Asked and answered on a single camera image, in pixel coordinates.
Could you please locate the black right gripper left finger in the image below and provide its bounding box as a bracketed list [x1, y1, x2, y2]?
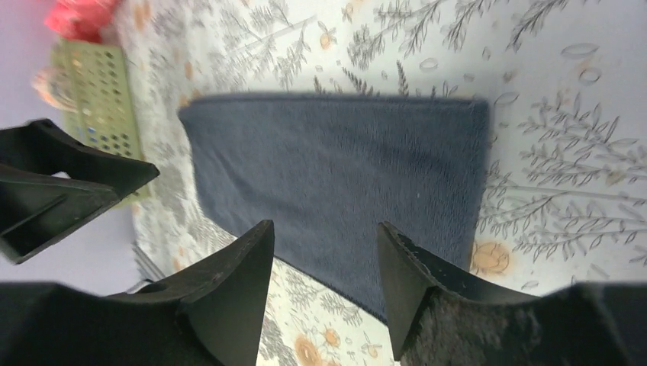
[1, 220, 275, 365]

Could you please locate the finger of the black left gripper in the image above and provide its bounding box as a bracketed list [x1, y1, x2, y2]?
[1, 119, 159, 264]

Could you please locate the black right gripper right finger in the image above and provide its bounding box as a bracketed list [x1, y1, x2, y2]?
[377, 222, 646, 365]

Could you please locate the dark grey cloth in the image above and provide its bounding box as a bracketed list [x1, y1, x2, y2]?
[178, 93, 491, 319]

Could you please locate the beige lettered towel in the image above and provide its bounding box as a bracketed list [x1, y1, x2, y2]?
[31, 66, 77, 112]

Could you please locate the pale green plastic basket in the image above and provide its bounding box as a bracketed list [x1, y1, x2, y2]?
[51, 40, 146, 161]

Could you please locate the pink patterned cloth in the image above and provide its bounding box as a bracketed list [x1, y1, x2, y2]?
[43, 0, 121, 43]

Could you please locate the floral table cloth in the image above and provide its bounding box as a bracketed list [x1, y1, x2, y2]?
[111, 0, 647, 366]

